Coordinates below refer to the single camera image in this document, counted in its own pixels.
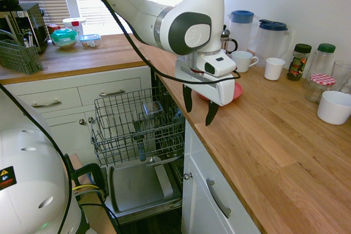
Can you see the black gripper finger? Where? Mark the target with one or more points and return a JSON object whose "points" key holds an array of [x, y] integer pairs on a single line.
{"points": [[211, 113], [188, 99]]}

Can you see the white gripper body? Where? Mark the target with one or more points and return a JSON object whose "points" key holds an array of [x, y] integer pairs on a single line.
{"points": [[226, 91]]}

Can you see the red plate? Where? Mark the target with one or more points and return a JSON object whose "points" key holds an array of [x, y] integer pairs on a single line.
{"points": [[238, 91]]}

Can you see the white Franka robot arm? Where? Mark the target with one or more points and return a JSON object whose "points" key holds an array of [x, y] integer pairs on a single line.
{"points": [[137, 4]]}

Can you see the stainless dishwasher door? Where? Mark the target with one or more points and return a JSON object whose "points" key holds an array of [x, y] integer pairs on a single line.
{"points": [[137, 187]]}

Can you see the wide white mug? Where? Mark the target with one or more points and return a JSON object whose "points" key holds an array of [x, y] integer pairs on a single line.
{"points": [[242, 61]]}

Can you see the clear glass container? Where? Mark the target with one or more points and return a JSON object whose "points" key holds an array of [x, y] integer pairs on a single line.
{"points": [[152, 108]]}

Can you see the glass french press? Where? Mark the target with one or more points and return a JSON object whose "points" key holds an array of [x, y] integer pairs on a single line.
{"points": [[227, 40]]}

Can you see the white ribbed cup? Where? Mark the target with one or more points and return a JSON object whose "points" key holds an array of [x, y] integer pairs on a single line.
{"points": [[274, 69]]}

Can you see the clear pitcher light blue lid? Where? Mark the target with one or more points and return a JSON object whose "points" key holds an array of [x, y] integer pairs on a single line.
{"points": [[241, 31]]}

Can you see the clear pitcher dark blue lid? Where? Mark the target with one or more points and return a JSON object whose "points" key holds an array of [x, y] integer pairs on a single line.
{"points": [[271, 45]]}

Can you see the round metal cabinet knob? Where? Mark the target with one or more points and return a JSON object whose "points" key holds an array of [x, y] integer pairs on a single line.
{"points": [[187, 176], [90, 120], [82, 122]]}

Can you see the spice jar black lid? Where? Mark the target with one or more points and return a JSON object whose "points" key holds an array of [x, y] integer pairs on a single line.
{"points": [[299, 64]]}

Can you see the glass jar red checkered lid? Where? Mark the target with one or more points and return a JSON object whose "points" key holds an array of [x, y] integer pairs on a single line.
{"points": [[319, 88]]}

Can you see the clear bottle green lid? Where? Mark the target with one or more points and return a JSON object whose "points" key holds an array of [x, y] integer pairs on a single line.
{"points": [[322, 61]]}

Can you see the large white bowl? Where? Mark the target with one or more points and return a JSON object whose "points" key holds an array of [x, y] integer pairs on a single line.
{"points": [[334, 108]]}

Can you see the small blue lidded glass container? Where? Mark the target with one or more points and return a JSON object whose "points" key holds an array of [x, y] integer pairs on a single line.
{"points": [[89, 41]]}

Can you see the clear drinking glass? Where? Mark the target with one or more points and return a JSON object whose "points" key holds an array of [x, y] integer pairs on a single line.
{"points": [[342, 75]]}

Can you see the black C-clamp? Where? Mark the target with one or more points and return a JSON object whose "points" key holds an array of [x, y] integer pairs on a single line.
{"points": [[96, 173]]}

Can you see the white container red latch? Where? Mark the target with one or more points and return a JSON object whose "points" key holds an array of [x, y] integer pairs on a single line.
{"points": [[74, 25]]}

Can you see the teal lidded glass bowl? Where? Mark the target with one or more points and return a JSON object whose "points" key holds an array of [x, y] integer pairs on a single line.
{"points": [[63, 38]]}

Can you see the wooden mounting board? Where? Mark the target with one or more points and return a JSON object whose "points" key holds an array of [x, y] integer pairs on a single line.
{"points": [[96, 217]]}

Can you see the small red box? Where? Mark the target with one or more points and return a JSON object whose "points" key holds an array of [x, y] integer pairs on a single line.
{"points": [[53, 28]]}

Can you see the grey plastic cutlery basket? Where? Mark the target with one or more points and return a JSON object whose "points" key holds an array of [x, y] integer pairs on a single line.
{"points": [[20, 58]]}

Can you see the black countertop appliance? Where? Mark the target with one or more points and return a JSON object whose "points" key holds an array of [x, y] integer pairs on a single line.
{"points": [[30, 25]]}

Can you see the dark container blue lid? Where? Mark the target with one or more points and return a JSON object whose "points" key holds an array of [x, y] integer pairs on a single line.
{"points": [[8, 1]]}

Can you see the grey wrist camera bar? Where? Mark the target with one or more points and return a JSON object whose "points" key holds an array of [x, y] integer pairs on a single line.
{"points": [[197, 78]]}

